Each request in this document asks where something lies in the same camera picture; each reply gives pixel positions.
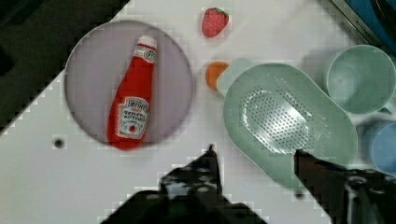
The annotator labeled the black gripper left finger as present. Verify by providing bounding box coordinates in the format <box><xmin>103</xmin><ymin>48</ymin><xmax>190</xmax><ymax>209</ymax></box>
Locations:
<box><xmin>102</xmin><ymin>145</ymin><xmax>265</xmax><ymax>224</ymax></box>

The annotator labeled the mint green cup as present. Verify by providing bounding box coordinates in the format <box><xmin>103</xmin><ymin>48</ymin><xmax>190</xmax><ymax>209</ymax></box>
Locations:
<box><xmin>321</xmin><ymin>45</ymin><xmax>395</xmax><ymax>115</ymax></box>

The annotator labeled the lilac round plate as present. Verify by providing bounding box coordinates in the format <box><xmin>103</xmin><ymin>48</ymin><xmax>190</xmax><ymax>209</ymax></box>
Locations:
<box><xmin>64</xmin><ymin>21</ymin><xmax>194</xmax><ymax>146</ymax></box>

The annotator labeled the light blue cup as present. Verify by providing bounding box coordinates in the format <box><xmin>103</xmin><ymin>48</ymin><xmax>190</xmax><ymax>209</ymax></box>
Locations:
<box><xmin>361</xmin><ymin>120</ymin><xmax>396</xmax><ymax>175</ymax></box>

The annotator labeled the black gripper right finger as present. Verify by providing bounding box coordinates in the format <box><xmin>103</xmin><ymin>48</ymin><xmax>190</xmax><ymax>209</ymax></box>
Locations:
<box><xmin>293</xmin><ymin>149</ymin><xmax>396</xmax><ymax>224</ymax></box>

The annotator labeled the plush red ketchup bottle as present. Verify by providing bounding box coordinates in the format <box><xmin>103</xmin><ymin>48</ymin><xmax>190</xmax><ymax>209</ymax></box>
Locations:
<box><xmin>106</xmin><ymin>35</ymin><xmax>157</xmax><ymax>150</ymax></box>

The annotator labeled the silver toaster oven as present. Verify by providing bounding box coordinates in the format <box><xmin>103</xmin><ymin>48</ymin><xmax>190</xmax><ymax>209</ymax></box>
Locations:
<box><xmin>320</xmin><ymin>0</ymin><xmax>396</xmax><ymax>56</ymax></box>

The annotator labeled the mint green plastic strainer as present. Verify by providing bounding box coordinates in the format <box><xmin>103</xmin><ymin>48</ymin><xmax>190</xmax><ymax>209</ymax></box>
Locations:
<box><xmin>216</xmin><ymin>59</ymin><xmax>358</xmax><ymax>189</ymax></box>

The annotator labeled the red toy strawberry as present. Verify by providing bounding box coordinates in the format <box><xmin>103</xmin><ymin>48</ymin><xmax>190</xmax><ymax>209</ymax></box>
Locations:
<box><xmin>201</xmin><ymin>7</ymin><xmax>229</xmax><ymax>38</ymax></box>

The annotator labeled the orange toy fruit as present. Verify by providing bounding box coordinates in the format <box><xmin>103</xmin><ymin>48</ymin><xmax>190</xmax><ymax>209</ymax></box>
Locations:
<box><xmin>205</xmin><ymin>62</ymin><xmax>228</xmax><ymax>91</ymax></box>

